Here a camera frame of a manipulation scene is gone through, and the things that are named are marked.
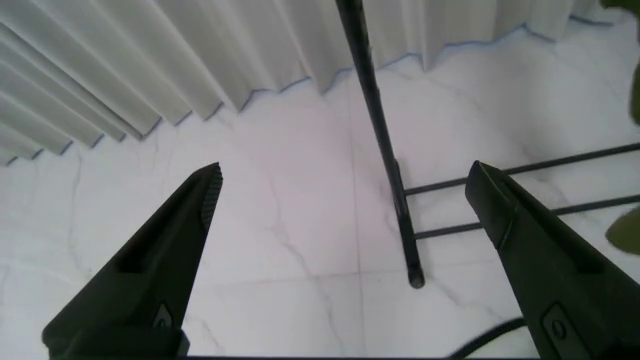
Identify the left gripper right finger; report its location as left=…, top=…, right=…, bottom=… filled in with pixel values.
left=464, top=159, right=640, bottom=360

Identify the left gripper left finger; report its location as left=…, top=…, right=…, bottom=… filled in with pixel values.
left=41, top=161, right=224, bottom=359

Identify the black clothes rack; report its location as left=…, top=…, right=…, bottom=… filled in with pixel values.
left=333, top=0, right=640, bottom=291

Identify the white curtain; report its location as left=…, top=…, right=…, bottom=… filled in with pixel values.
left=0, top=0, right=604, bottom=167

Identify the green long-sleeved shirt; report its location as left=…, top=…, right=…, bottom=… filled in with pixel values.
left=598, top=0, right=640, bottom=257

